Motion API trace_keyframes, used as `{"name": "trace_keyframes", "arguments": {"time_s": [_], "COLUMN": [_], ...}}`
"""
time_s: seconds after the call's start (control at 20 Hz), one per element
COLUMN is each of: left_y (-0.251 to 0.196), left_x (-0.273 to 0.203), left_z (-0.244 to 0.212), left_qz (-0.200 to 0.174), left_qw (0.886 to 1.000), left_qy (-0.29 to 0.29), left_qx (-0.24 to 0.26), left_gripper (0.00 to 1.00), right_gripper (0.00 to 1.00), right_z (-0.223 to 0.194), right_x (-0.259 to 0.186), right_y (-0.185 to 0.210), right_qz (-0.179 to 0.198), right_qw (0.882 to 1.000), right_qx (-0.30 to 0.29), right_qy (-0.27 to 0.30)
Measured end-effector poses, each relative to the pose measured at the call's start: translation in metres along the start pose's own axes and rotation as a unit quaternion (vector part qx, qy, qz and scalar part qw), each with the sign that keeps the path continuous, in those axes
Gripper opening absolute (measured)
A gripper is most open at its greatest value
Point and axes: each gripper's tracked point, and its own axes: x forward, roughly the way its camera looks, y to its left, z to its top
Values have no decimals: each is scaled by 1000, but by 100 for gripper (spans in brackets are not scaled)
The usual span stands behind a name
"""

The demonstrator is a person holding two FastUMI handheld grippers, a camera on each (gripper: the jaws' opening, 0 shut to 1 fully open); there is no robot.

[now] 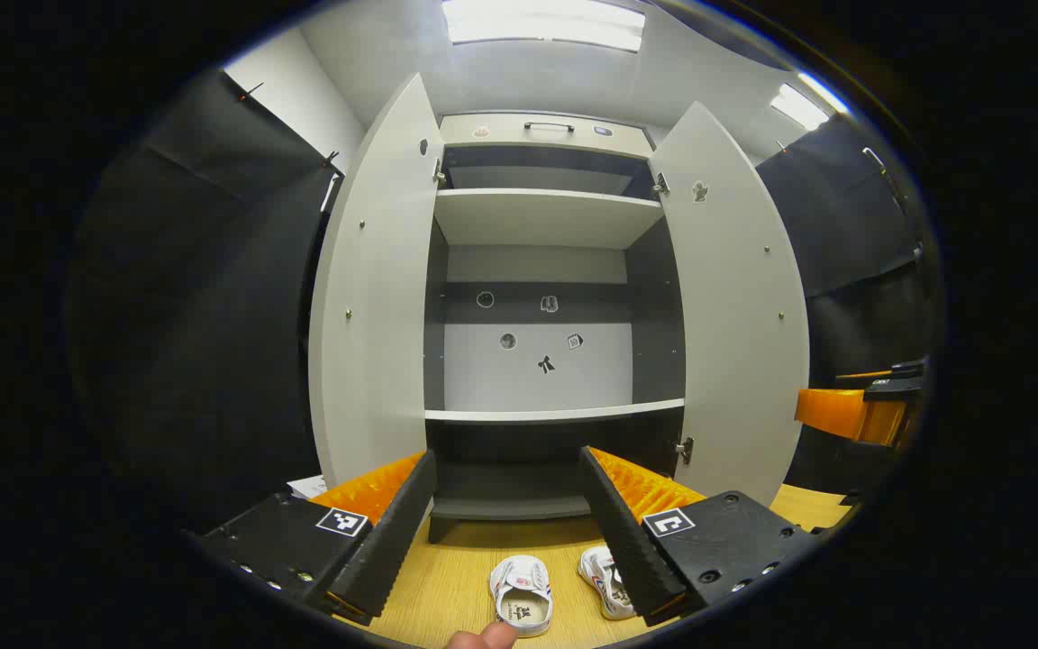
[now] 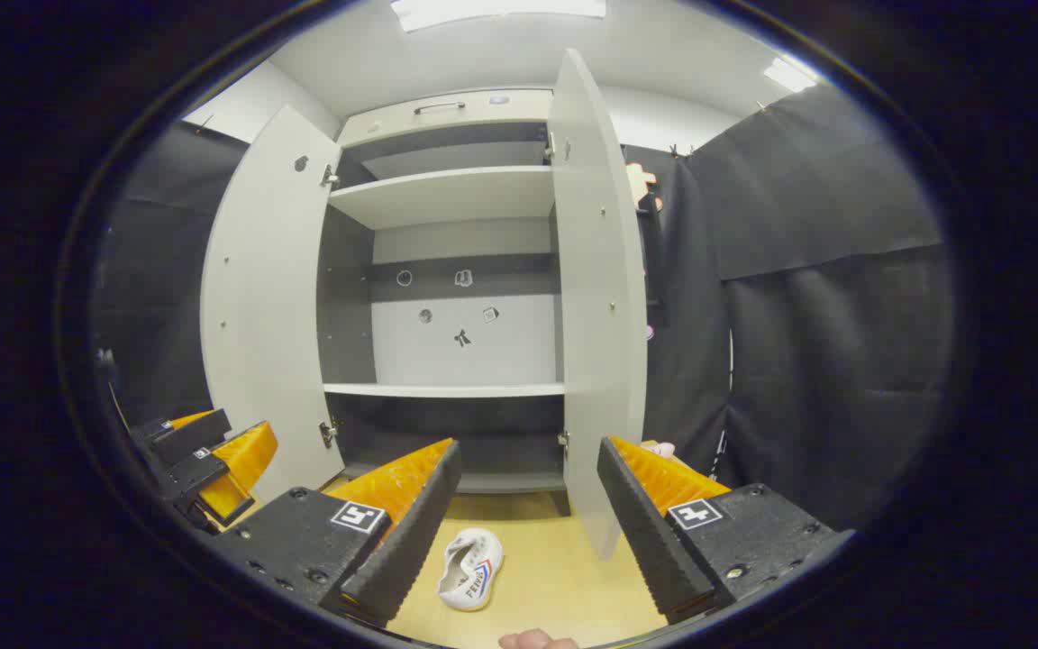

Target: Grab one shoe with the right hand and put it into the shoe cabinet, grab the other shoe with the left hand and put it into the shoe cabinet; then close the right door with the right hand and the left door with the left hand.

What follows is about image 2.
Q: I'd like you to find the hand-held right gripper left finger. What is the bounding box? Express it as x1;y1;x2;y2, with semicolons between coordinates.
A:
208;438;464;629

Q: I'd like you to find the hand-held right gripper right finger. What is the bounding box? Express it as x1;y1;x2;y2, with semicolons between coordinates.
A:
596;436;858;625

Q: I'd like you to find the white shoe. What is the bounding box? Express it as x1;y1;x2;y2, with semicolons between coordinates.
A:
437;528;505;612

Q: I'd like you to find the grey cabinet door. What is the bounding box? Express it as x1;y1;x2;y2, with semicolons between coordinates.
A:
199;105;346;504
548;48;649;562

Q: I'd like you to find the grey shoe cabinet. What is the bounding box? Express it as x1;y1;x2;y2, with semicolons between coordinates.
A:
199;48;649;562

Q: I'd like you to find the black backdrop cloth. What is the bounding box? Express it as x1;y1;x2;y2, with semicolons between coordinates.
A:
91;86;957;533

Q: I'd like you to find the small ceiling light panel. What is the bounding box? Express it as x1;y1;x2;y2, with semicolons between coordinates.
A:
762;57;819;94

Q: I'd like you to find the large ceiling light panel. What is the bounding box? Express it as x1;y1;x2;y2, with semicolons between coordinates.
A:
390;0;607;33

